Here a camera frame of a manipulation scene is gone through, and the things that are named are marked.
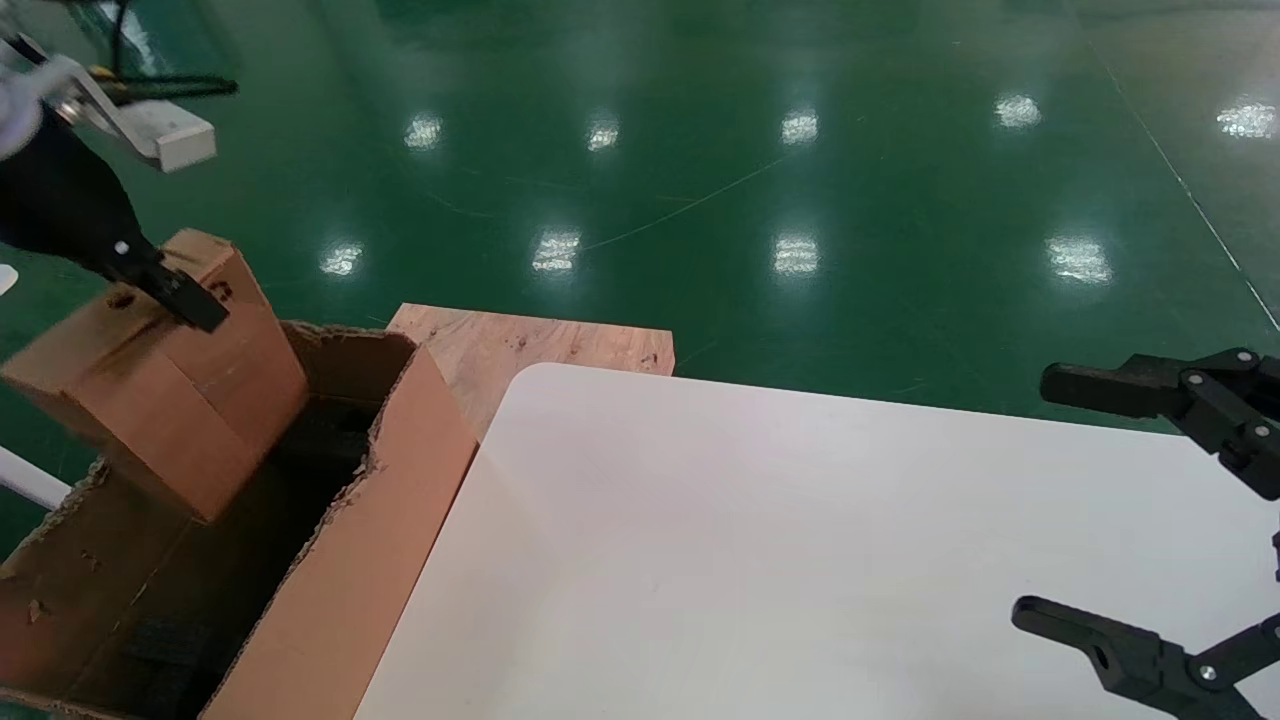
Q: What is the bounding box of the small brown cardboard box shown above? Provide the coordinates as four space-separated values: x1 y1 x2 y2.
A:
0 228 311 524

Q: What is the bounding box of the white pipe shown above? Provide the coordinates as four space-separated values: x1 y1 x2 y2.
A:
0 447 73 511

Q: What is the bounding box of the wooden plywood board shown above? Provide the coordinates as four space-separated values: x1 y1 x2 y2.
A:
385 303 676 441

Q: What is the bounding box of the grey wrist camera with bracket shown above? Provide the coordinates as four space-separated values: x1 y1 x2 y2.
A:
30 55 217 173

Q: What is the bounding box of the large open cardboard box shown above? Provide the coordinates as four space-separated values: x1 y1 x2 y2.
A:
0 320 479 720

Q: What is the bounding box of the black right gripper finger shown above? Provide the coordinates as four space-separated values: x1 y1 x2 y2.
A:
1010 598 1280 720
1038 350 1280 501

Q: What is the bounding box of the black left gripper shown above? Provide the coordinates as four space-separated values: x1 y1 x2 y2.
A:
0 105 231 333

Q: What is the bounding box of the black foam block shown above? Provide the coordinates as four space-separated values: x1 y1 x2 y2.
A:
120 615 241 720
270 400 381 481

